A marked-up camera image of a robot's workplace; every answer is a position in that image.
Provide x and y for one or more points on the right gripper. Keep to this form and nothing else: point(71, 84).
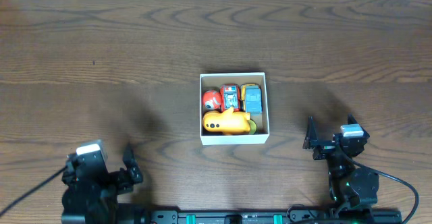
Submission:
point(325, 147)

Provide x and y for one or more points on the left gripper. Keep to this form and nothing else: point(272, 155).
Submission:
point(118, 176)

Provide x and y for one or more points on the yellow white toy ball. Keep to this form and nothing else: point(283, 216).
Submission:
point(253, 127)

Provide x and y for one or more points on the yellow grey toy truck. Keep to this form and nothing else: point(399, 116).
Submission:
point(251, 98)

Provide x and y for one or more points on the orange toy rhino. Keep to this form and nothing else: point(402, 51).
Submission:
point(228, 122)

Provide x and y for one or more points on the red toy ball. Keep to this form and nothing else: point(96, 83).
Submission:
point(211, 100)

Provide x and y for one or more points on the red toy car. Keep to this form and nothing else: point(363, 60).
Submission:
point(230, 97)

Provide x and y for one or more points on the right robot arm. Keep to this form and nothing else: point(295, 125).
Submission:
point(352, 187)

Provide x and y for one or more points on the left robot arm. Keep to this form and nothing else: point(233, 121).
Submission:
point(92, 190)

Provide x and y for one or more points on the white cardboard box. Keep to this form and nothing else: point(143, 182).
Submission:
point(214, 82)

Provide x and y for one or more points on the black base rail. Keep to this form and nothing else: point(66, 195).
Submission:
point(293, 215)

